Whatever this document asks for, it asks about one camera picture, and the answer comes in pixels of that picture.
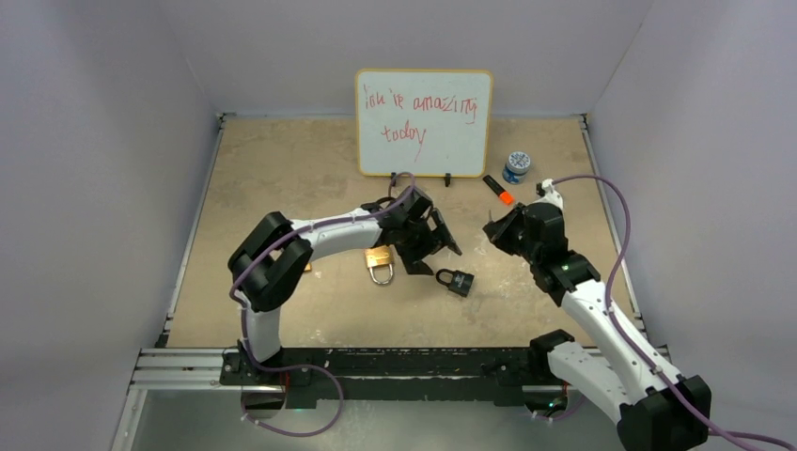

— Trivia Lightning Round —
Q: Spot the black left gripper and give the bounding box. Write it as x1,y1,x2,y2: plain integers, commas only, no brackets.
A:
395,210,458,274

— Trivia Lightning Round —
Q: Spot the large brass padlock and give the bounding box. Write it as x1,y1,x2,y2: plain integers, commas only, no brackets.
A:
364,245,395,286

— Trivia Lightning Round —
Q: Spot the black padlock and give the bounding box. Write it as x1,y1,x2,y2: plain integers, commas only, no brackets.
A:
435,269,475,298

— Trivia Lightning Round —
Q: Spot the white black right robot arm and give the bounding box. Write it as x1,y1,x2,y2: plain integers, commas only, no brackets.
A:
483,202,711,450

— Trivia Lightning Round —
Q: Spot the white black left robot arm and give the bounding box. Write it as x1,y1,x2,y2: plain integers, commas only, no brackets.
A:
227,186,461,384

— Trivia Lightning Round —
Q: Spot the orange black marker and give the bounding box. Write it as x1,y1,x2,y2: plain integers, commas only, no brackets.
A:
482,175,515,206

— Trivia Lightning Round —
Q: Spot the blue white round tin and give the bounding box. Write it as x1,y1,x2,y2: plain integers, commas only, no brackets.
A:
502,151,532,184

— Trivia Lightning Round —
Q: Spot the yellow framed whiteboard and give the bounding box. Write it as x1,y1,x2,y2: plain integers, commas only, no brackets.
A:
354,69,493,178

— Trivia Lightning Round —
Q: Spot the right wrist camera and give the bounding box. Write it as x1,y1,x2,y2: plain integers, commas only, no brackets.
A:
534,179,564,210

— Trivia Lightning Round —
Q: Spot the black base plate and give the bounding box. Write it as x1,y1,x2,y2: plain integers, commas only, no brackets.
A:
220,347,575,412

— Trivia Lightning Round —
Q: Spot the aluminium frame rail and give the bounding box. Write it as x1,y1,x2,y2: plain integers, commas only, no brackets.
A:
108,112,680,451

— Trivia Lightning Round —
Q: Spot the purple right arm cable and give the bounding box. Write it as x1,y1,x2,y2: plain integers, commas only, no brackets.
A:
534,174,797,451

